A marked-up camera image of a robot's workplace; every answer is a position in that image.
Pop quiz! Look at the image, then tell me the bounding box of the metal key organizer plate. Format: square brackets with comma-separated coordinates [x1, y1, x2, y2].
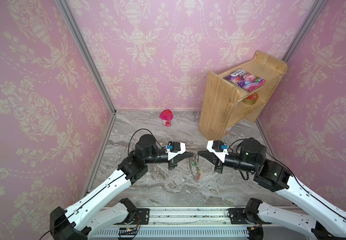
[187, 154, 202, 182]

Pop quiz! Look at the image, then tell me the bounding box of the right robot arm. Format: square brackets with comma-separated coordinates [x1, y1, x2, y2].
[198, 138, 346, 240]

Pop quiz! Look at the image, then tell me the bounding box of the wooden shelf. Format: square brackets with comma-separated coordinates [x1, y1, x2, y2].
[199, 51, 288, 140]

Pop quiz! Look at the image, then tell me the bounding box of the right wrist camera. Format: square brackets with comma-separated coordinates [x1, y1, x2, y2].
[207, 141, 229, 163]

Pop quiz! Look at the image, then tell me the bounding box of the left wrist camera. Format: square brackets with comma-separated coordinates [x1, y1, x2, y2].
[165, 142, 186, 161]

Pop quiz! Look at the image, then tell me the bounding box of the purple snack bag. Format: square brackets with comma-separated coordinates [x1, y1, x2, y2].
[224, 69, 266, 92]

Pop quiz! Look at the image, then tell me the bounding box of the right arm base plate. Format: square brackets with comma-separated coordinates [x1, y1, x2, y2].
[227, 208, 250, 225]

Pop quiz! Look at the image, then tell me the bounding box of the aluminium mounting rail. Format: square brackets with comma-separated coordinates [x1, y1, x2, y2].
[89, 207, 309, 240]

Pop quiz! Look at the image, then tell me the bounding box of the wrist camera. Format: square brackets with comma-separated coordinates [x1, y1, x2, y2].
[207, 141, 229, 163]
[165, 142, 186, 161]

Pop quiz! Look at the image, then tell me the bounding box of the red lid tin can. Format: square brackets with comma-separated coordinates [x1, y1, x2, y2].
[242, 93, 259, 105]

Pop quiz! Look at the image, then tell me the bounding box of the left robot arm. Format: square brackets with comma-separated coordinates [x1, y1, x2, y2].
[48, 134, 194, 240]

